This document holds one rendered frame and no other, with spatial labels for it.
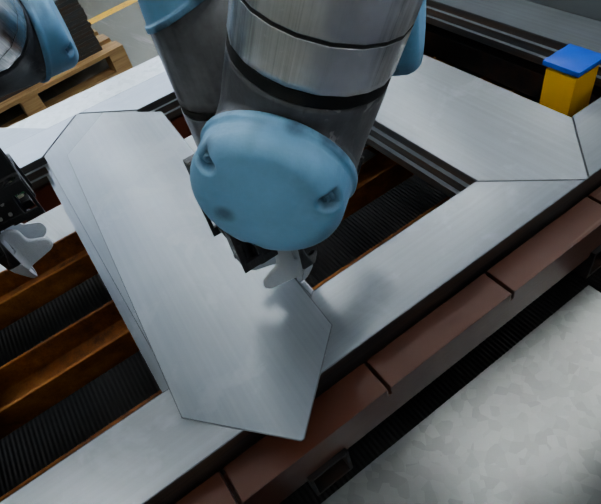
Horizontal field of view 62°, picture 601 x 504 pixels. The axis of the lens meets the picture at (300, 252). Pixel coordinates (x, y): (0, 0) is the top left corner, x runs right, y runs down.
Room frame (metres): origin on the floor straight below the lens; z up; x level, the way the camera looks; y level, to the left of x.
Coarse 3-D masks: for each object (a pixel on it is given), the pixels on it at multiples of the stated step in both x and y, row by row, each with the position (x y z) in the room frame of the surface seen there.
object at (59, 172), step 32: (480, 32) 0.86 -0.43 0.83; (512, 32) 0.80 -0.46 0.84; (384, 128) 0.62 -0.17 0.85; (64, 160) 0.77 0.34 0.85; (416, 160) 0.55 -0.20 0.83; (64, 192) 0.68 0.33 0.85; (448, 192) 0.48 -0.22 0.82; (576, 192) 0.40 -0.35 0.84; (96, 224) 0.58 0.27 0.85; (544, 224) 0.38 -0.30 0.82; (96, 256) 0.53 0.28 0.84; (448, 288) 0.32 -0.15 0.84; (128, 320) 0.41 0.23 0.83; (416, 320) 0.30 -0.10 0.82; (352, 352) 0.27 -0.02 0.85; (160, 384) 0.31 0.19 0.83; (320, 384) 0.25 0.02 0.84; (224, 448) 0.21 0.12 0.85; (192, 480) 0.19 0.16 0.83
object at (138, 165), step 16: (160, 144) 0.74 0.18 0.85; (176, 144) 0.72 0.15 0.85; (128, 160) 0.72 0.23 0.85; (144, 160) 0.70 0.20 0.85; (160, 160) 0.69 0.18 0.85; (176, 160) 0.68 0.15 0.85; (96, 176) 0.70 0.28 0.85; (112, 176) 0.69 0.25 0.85; (128, 176) 0.67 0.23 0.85; (144, 176) 0.66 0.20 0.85; (96, 192) 0.66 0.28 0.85; (112, 192) 0.64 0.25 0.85
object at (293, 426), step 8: (312, 400) 0.23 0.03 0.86; (296, 408) 0.22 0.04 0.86; (304, 408) 0.22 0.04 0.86; (288, 416) 0.22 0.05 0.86; (296, 416) 0.22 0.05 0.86; (304, 416) 0.21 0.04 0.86; (272, 424) 0.21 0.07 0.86; (280, 424) 0.21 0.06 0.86; (288, 424) 0.21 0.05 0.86; (296, 424) 0.21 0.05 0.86; (304, 424) 0.21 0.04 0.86; (264, 432) 0.21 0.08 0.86; (272, 432) 0.21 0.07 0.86; (280, 432) 0.20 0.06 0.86; (288, 432) 0.20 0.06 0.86; (296, 432) 0.20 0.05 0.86; (304, 432) 0.20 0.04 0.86; (296, 440) 0.19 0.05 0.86
